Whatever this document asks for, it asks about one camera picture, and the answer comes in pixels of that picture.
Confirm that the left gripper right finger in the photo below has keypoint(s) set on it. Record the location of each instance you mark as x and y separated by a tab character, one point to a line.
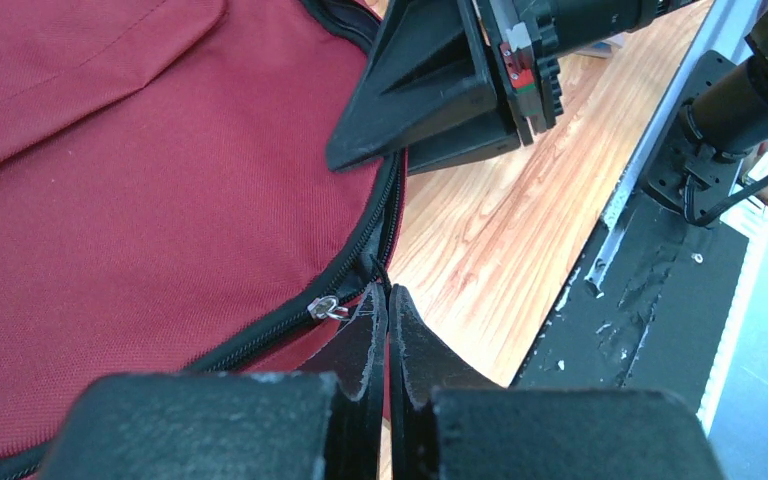
448	421

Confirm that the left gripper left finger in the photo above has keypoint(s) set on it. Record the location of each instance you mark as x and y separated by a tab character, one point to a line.
322	421

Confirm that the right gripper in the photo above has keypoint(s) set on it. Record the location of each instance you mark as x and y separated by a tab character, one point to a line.
428	90

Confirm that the red student backpack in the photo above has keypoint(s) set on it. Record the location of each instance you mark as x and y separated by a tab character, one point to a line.
165	202

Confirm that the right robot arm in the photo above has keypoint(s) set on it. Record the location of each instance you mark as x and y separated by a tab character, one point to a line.
713	126

